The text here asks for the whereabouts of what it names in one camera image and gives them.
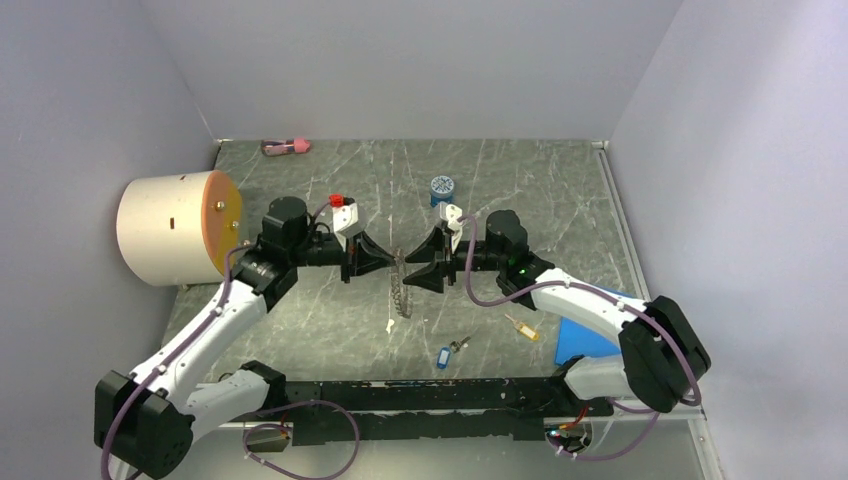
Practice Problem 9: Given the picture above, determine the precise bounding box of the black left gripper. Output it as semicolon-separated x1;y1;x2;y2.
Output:
289;229;395;284

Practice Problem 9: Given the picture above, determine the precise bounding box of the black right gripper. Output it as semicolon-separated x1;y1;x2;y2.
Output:
403;227;506;294

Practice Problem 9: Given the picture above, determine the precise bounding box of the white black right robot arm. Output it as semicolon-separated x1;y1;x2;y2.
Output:
403;210;711;415

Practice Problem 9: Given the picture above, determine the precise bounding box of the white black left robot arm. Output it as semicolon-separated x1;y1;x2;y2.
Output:
94;195;393;479

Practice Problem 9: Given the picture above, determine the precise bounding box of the blue round jar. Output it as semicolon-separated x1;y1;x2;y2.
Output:
430;175;456;208

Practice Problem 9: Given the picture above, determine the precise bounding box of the pink capped small bottle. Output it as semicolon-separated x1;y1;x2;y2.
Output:
260;138;311;157

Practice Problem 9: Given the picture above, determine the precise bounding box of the blue flat sheet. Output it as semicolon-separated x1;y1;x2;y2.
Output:
541;292;621;365

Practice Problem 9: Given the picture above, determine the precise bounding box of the cream cylinder with orange face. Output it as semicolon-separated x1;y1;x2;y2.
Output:
115;170;244;286

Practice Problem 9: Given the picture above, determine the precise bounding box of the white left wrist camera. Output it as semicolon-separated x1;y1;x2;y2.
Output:
328;194;365;245

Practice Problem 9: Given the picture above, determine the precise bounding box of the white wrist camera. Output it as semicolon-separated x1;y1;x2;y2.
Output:
438;202;463;242
328;194;365;245

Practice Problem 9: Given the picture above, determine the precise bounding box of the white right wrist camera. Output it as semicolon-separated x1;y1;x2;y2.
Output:
438;202;463;242

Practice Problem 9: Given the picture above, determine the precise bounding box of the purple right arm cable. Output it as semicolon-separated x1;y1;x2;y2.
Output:
461;213;704;463

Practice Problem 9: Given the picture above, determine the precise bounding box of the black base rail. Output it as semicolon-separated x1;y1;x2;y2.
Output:
219;376;615;447

